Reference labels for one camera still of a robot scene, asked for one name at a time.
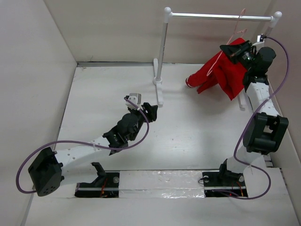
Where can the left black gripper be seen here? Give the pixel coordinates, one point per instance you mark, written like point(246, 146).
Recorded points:
point(150, 111)

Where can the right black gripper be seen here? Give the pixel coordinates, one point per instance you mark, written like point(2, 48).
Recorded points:
point(232, 50)

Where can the pink wire hanger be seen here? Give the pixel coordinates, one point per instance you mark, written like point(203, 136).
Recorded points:
point(235, 32)

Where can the red trousers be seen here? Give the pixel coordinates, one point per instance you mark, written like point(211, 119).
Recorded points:
point(218, 70)

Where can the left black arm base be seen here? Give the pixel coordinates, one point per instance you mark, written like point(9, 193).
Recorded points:
point(106, 184)

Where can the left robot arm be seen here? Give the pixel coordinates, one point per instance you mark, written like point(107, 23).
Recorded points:
point(52, 169)

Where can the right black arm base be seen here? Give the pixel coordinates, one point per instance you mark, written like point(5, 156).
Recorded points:
point(223, 183)

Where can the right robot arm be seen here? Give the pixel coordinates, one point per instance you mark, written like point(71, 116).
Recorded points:
point(265, 130)

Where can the white clothes rack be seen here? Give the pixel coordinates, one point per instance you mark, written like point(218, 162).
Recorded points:
point(168, 14)

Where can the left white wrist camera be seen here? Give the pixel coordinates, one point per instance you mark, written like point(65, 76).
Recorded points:
point(133, 101)

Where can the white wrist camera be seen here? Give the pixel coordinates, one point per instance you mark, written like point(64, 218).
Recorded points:
point(260, 38)
point(133, 101)

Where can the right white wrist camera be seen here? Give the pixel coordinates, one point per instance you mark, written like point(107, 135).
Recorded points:
point(260, 38)

